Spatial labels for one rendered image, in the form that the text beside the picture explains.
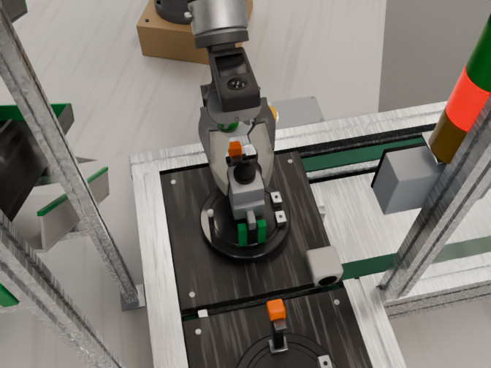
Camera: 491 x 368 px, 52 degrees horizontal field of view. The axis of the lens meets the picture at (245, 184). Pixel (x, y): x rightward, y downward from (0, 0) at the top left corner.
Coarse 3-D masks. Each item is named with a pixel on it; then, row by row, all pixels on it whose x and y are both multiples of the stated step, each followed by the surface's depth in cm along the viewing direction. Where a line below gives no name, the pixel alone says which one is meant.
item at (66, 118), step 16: (0, 112) 61; (16, 112) 61; (64, 112) 59; (0, 128) 60; (16, 128) 45; (64, 128) 58; (0, 144) 42; (16, 144) 45; (32, 144) 49; (0, 160) 42; (16, 160) 45; (32, 160) 49; (0, 176) 42; (16, 176) 45; (32, 176) 49; (0, 192) 42; (16, 192) 45; (0, 208) 42; (16, 208) 45
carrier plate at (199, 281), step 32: (288, 160) 86; (192, 192) 82; (288, 192) 82; (192, 224) 79; (320, 224) 79; (192, 256) 76; (288, 256) 76; (192, 288) 73; (224, 288) 73; (256, 288) 73; (288, 288) 73
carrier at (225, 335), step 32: (192, 320) 70; (224, 320) 70; (256, 320) 70; (288, 320) 70; (320, 320) 70; (352, 320) 70; (192, 352) 68; (224, 352) 68; (256, 352) 66; (288, 352) 66; (320, 352) 66; (352, 352) 68
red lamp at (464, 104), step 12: (456, 84) 45; (468, 84) 42; (456, 96) 44; (468, 96) 43; (480, 96) 42; (456, 108) 45; (468, 108) 43; (480, 108) 43; (456, 120) 45; (468, 120) 44
